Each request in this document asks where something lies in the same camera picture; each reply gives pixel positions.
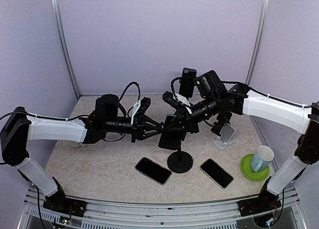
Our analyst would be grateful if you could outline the clear-case black phone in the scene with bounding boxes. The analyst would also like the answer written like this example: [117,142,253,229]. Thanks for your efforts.
[135,157,172,186]

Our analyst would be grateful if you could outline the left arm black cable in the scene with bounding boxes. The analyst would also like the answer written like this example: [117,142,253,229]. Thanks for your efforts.
[0,81,142,165]

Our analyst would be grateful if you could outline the right aluminium frame post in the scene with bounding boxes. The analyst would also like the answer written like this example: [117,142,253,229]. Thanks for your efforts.
[245,0,270,85]

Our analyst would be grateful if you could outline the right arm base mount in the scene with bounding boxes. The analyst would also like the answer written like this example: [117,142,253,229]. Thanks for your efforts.
[238,197,282,217]

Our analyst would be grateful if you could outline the white mug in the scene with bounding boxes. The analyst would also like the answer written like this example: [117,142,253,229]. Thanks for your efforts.
[69,142,86,148]

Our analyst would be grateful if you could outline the left aluminium frame post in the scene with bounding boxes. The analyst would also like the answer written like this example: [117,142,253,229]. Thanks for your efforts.
[51,0,81,100]

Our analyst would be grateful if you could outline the silver folding phone stand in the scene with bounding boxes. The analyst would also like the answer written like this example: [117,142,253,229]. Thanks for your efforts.
[213,123,235,151]

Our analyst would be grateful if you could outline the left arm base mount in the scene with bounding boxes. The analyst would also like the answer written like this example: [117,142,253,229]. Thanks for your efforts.
[43,197,87,218]

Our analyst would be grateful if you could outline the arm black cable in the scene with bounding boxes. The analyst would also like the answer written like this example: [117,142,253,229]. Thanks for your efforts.
[170,76,319,109]
[0,81,142,165]

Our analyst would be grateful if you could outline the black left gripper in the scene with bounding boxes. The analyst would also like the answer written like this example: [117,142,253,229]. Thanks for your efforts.
[103,114,162,143]

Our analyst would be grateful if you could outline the white-edged black phone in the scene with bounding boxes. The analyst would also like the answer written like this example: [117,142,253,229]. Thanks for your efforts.
[200,159,234,190]

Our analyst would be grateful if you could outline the light blue cup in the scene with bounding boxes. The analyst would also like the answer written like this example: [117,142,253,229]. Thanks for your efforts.
[250,145,274,172]

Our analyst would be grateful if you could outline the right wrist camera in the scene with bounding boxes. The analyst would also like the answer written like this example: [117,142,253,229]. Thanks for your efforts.
[162,91,192,114]

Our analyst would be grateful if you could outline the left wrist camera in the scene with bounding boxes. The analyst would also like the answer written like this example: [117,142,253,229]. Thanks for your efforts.
[131,97,151,125]

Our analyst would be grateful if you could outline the blue-edged black phone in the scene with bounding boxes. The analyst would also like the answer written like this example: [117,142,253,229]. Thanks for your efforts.
[178,67,197,99]

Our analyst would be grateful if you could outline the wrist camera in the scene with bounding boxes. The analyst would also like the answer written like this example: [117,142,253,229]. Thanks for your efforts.
[131,97,151,125]
[162,91,192,114]

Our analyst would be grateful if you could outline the teal-edged black phone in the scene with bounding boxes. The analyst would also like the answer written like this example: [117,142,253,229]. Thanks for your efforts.
[158,128,184,151]

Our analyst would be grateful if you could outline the green plate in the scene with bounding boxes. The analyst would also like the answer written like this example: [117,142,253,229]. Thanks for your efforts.
[240,154,270,182]

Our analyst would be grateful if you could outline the black folding phone stand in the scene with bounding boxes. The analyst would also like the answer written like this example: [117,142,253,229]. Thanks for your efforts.
[211,112,232,136]

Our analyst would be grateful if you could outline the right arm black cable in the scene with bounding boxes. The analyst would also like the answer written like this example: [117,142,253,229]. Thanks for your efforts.
[170,76,319,109]

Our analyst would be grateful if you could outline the aluminium front rail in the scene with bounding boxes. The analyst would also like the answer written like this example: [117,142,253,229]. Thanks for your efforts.
[15,188,309,229]

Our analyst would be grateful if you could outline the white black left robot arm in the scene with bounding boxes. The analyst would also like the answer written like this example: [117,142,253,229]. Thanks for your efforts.
[0,94,163,212]

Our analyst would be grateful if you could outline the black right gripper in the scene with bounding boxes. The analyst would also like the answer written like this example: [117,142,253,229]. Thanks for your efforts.
[167,94,222,133]

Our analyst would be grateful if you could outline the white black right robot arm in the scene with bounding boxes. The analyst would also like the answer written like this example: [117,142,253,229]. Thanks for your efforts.
[162,70,319,211]

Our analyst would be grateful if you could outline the aluminium frame post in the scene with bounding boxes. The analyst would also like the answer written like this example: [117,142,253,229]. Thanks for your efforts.
[245,0,270,85]
[51,0,81,100]

